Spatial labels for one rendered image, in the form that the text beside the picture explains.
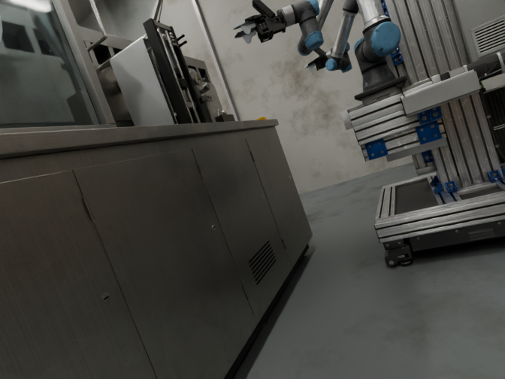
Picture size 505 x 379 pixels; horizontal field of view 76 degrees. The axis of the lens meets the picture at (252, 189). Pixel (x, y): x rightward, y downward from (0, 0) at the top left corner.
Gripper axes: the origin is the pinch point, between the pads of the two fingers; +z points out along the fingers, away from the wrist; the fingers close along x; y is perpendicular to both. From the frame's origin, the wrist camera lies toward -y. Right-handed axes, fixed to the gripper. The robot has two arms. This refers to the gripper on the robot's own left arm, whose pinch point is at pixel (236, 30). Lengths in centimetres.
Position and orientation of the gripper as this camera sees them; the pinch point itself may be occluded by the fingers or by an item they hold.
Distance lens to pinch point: 151.4
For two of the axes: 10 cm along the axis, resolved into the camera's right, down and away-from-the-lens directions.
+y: 3.4, 9.4, -0.6
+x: 0.4, 0.5, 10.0
